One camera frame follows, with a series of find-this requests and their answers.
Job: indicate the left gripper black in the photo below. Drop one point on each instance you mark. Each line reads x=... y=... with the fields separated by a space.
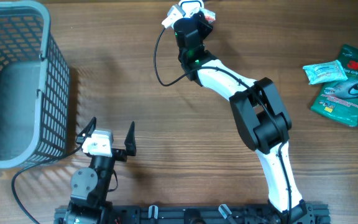
x=121 y=155

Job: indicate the mint green wipes packet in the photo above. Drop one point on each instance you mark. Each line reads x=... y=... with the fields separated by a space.
x=325 y=72

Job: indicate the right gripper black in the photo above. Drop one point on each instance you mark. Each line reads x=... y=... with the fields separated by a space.
x=201 y=22

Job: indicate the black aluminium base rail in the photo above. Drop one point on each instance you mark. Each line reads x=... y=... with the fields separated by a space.
x=247 y=214

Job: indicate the white barcode scanner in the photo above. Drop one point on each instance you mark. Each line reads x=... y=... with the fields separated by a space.
x=188 y=5

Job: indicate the green 3M gloves package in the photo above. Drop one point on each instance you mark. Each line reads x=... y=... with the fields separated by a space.
x=338 y=100

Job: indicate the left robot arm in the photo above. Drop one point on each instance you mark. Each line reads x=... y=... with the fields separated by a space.
x=90 y=185

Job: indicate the orange red snack packet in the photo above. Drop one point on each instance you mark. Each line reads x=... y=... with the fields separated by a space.
x=208 y=15

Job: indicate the grey plastic mesh basket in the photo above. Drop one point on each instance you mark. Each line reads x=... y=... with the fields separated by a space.
x=34 y=86

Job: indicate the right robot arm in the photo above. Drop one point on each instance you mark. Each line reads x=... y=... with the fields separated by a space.
x=261 y=118

